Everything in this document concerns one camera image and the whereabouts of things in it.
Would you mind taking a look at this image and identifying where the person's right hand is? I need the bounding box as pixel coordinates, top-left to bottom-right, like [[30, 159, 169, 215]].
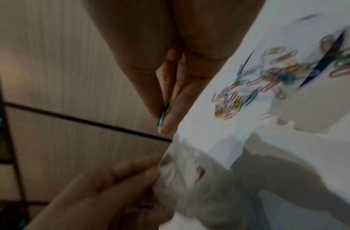
[[81, 0, 267, 135]]

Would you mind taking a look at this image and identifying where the person's left hand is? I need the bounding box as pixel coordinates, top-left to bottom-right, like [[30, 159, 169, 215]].
[[24, 156, 176, 230]]

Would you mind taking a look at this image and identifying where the clear plastic bag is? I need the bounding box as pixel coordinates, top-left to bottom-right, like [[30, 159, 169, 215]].
[[152, 132, 259, 230]]

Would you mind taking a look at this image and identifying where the pile of coloured paper clips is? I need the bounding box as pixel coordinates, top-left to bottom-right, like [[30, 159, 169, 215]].
[[211, 33, 350, 121]]

